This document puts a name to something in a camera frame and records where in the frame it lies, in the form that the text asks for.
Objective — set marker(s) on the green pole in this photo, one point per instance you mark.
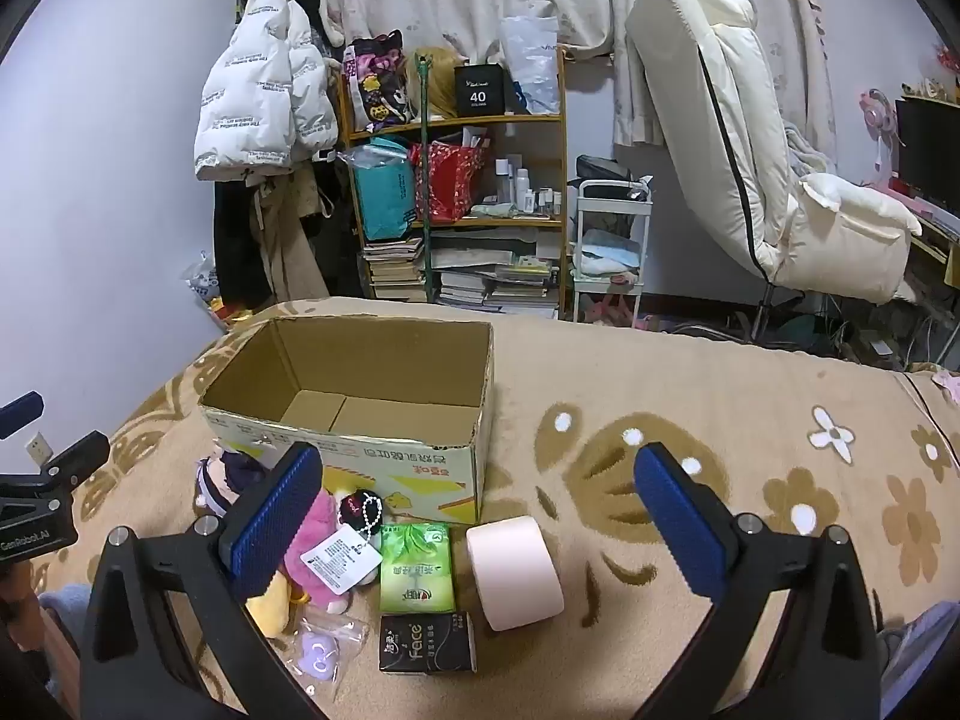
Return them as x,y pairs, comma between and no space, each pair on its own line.
425,165

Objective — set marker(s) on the colourful printed bag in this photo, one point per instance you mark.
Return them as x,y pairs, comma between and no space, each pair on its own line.
379,86

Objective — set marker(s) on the person's left forearm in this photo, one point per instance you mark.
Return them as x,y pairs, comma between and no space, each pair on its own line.
22,607

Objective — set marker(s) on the beige hanging coat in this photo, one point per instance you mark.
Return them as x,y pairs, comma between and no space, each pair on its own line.
289,240

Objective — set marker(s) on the purple toy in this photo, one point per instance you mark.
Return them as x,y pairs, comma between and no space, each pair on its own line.
319,649

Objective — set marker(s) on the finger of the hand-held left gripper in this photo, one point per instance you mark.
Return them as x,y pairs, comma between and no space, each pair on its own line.
19,414
79,457

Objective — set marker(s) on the small stack of books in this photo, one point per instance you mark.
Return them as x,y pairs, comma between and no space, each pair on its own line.
394,270

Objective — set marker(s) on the cream recliner chair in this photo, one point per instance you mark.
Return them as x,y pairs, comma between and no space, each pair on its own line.
750,127

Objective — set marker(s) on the plastic bag of clutter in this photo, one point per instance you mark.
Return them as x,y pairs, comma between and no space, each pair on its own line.
204,281

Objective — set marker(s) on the pink desk fan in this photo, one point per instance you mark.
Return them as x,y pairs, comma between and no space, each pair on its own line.
879,116

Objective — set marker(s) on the wooden shelf rack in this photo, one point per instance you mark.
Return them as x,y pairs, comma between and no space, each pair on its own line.
487,118

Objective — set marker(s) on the green carton box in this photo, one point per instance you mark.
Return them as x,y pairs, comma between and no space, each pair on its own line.
416,570

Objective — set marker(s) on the black hanging coat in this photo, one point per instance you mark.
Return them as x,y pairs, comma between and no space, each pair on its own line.
232,240

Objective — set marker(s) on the black box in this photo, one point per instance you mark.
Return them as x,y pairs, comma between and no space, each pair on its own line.
478,90

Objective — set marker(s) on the person's clothing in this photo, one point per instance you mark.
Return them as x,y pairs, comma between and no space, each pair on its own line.
919,652

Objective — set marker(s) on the black monitor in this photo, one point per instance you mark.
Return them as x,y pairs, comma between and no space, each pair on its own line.
926,142

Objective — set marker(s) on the white puffer jacket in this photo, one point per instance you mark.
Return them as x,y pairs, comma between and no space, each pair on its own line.
255,90

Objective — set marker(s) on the black tissue pack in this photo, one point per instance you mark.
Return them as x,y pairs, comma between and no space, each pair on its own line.
427,645

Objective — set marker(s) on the red bag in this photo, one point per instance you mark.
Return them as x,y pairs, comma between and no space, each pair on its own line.
446,184

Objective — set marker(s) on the small dark-haired plush doll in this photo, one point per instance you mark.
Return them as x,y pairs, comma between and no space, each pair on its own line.
225,480

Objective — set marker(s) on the teal bag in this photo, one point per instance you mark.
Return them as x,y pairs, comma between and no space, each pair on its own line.
382,191

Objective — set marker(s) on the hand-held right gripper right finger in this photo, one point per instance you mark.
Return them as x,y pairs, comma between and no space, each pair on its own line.
679,521

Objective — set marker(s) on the pink plush toy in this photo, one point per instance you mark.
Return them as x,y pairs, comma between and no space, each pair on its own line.
326,506

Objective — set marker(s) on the white trolley cart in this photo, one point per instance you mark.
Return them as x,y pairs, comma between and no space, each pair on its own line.
607,255

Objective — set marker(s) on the clear plastic bag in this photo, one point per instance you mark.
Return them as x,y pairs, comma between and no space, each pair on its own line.
532,60

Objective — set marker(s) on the row of cosmetic bottles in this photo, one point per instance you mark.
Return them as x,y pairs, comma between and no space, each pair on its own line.
525,191

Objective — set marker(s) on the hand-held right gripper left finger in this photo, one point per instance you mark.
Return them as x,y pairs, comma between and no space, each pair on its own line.
274,517

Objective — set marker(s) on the cardboard box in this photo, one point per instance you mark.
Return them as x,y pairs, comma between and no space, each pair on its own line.
420,472

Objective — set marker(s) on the pink toilet paper roll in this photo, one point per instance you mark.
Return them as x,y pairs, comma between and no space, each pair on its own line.
517,577

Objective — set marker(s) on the yellow plush toy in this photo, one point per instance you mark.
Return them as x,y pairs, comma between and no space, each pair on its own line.
274,604

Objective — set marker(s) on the white wall socket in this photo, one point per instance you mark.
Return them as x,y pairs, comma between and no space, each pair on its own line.
39,448

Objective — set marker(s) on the large stack of books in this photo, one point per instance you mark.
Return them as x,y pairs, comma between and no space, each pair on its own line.
495,281

